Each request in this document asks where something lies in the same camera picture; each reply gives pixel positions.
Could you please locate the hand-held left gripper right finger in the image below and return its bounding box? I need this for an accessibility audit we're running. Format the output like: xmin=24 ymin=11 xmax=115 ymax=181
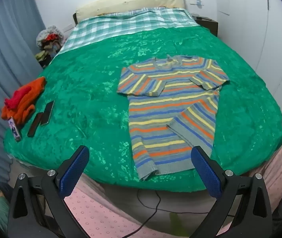
xmin=191 ymin=146 xmax=273 ymax=238

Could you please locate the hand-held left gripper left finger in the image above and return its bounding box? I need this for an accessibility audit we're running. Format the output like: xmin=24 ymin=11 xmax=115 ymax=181
xmin=8 ymin=145 xmax=90 ymax=238

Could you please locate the striped knit sweater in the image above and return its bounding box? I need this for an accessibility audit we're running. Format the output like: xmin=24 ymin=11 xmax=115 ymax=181
xmin=116 ymin=55 xmax=231 ymax=181

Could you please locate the pile of mixed clothes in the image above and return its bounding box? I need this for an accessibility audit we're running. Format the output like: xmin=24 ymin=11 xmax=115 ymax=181
xmin=35 ymin=36 xmax=62 ymax=69

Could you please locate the pink dotted mattress cover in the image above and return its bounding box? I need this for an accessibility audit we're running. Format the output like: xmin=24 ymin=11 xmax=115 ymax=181
xmin=64 ymin=139 xmax=282 ymax=238

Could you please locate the dark slim phone case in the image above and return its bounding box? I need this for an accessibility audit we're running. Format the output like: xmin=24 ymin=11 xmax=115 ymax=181
xmin=27 ymin=112 xmax=43 ymax=137

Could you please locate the black smartphone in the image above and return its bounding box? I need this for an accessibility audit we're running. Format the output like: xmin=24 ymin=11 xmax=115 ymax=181
xmin=40 ymin=100 xmax=55 ymax=126

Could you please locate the small printed card box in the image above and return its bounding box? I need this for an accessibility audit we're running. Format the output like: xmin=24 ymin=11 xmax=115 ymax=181
xmin=8 ymin=117 xmax=22 ymax=142

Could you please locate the green velvet blanket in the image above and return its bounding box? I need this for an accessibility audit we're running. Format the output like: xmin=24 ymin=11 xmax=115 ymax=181
xmin=3 ymin=26 xmax=282 ymax=193

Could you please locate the orange fleece garment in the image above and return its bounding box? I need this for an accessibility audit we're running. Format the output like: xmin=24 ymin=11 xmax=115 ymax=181
xmin=1 ymin=76 xmax=46 ymax=127

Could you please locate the red fleece garment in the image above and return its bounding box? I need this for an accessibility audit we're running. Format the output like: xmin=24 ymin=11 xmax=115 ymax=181
xmin=4 ymin=87 xmax=32 ymax=110

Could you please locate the white wardrobe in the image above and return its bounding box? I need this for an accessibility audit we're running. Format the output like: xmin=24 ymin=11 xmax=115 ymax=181
xmin=215 ymin=0 xmax=282 ymax=119

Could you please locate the grey curtain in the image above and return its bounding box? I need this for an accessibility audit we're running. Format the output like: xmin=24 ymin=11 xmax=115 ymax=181
xmin=0 ymin=0 xmax=46 ymax=179

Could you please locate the grey frilly hat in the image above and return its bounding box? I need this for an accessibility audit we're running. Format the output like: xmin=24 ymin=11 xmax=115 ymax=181
xmin=36 ymin=25 xmax=65 ymax=48

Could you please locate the dark wooden nightstand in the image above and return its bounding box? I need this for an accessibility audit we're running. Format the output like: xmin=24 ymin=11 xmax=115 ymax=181
xmin=192 ymin=15 xmax=218 ymax=37

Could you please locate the green plaid bed sheet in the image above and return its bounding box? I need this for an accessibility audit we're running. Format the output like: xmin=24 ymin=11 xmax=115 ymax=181
xmin=56 ymin=7 xmax=201 ymax=55

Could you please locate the black floor cable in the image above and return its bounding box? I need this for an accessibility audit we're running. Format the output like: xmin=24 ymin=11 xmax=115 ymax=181
xmin=121 ymin=188 xmax=162 ymax=238

